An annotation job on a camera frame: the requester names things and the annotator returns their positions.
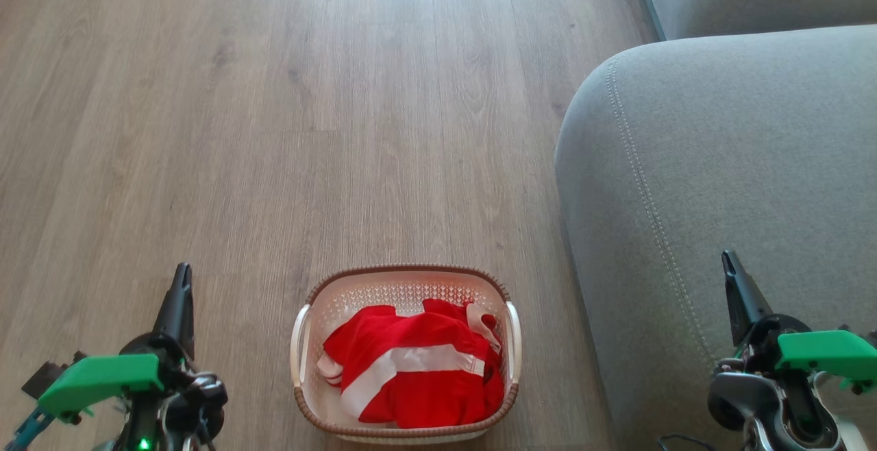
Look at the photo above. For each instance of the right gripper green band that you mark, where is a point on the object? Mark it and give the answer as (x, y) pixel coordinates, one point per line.
(829, 355)

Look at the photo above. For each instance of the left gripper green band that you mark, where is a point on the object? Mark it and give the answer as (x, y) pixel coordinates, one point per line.
(103, 375)

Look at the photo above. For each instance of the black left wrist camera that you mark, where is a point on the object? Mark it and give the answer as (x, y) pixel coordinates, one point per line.
(48, 375)

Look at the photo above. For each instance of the red and white garment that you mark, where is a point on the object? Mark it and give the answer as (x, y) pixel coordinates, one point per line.
(425, 334)

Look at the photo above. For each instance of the grey fabric sofa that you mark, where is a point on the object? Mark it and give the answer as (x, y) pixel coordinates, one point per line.
(726, 163)

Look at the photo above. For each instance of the white laundry basket brown rim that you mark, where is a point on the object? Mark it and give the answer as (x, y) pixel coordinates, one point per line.
(384, 290)

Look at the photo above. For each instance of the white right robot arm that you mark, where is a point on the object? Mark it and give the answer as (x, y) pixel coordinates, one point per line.
(740, 396)

